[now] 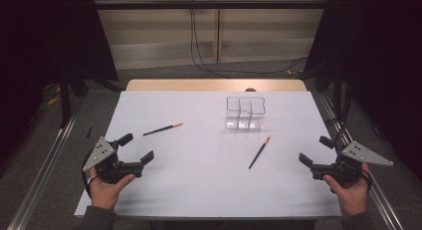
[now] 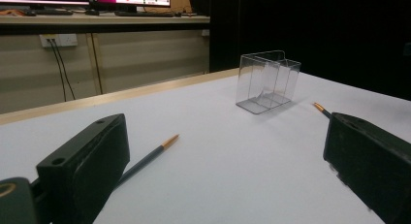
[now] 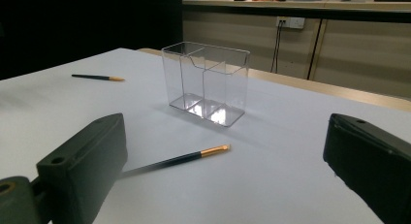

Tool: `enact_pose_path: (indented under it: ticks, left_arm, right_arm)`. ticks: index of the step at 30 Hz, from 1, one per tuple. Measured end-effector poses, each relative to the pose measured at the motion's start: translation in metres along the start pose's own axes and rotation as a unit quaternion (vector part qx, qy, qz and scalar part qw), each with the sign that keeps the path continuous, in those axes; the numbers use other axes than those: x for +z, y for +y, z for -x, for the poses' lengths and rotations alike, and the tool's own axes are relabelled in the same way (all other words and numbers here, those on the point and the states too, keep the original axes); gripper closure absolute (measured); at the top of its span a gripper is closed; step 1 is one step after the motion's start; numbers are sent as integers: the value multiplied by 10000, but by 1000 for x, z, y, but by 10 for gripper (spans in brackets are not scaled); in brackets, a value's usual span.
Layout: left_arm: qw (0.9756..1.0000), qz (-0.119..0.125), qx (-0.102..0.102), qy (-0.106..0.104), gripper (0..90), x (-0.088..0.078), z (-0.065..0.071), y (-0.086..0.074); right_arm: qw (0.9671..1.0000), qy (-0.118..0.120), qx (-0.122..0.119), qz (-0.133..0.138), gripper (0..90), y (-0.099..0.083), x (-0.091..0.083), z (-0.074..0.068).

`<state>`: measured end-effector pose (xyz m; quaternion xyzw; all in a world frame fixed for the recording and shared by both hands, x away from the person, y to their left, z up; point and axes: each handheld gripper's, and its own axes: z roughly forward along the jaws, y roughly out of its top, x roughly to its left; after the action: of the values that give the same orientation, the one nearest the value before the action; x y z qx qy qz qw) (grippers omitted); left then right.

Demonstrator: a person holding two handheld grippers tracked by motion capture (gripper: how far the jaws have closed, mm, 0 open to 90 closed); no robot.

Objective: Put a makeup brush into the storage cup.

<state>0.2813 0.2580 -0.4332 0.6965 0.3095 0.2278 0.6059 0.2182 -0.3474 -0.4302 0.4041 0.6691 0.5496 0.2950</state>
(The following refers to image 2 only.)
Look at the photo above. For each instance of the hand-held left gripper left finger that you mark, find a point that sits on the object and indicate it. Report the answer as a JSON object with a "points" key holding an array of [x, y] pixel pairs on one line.
{"points": [[80, 166]]}

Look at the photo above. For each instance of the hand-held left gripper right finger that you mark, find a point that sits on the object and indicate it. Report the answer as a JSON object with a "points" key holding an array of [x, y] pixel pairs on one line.
{"points": [[371, 159]]}

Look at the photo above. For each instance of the dark pencil with gold tip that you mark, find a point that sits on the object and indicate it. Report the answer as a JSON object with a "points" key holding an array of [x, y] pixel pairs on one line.
{"points": [[321, 109], [148, 157]]}

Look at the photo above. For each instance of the clear plastic pen holder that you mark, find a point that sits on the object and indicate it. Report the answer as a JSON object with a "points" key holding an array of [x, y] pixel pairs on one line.
{"points": [[258, 104]]}

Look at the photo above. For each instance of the wooden table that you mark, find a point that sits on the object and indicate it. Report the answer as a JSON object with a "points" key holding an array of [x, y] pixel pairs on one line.
{"points": [[97, 99]]}

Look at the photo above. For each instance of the white table sheet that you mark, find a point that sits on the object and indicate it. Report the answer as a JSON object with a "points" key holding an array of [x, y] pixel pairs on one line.
{"points": [[226, 159]]}

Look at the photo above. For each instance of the long desk with dark edge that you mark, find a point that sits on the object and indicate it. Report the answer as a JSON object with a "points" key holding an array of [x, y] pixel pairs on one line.
{"points": [[97, 20]]}

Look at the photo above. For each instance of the black keyboard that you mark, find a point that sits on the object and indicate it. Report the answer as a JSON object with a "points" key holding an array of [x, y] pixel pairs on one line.
{"points": [[145, 14], [51, 12]]}

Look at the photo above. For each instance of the white wall socket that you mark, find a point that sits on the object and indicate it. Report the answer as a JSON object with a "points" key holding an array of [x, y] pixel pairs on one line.
{"points": [[64, 39]]}

